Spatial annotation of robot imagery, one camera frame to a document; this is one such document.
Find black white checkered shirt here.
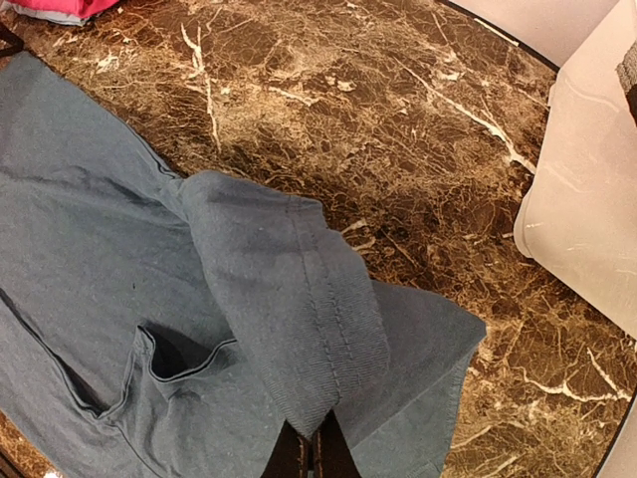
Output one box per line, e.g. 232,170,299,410
616,43,637,122

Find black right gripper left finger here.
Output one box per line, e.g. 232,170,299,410
261,421,312,478

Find folded light blue shirt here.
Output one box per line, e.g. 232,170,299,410
37,10,96,26

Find white plastic laundry bin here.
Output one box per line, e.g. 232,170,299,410
514,1,636,336

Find dark blue garment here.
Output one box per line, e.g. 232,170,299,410
1,52,486,477

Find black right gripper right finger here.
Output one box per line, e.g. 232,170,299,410
313,410,361,478

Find pink trousers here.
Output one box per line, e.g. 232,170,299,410
1,0,118,18

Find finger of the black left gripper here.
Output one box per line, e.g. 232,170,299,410
0,24,24,58

